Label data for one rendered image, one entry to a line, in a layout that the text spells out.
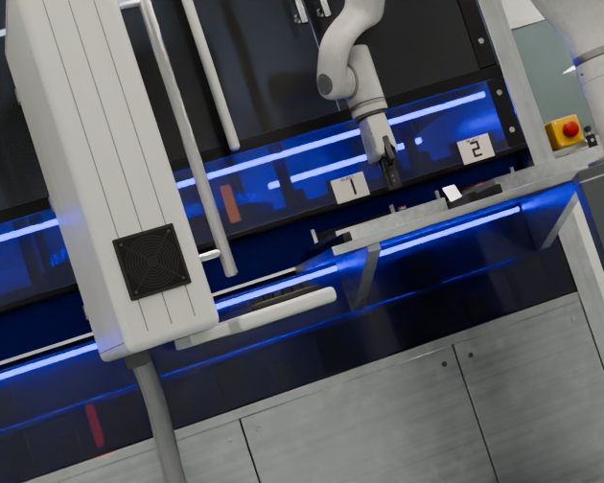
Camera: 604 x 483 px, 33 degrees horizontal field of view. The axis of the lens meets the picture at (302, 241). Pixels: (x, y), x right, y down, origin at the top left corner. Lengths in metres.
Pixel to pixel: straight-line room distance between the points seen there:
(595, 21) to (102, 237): 0.96
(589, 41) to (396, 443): 1.09
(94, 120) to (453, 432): 1.18
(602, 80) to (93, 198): 0.94
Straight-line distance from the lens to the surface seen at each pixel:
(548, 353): 2.64
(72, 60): 1.96
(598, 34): 1.93
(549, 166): 2.28
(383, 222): 2.26
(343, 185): 2.52
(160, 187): 1.92
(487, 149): 2.63
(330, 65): 2.28
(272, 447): 2.46
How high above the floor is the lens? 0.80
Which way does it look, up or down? 3 degrees up
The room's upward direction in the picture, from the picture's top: 18 degrees counter-clockwise
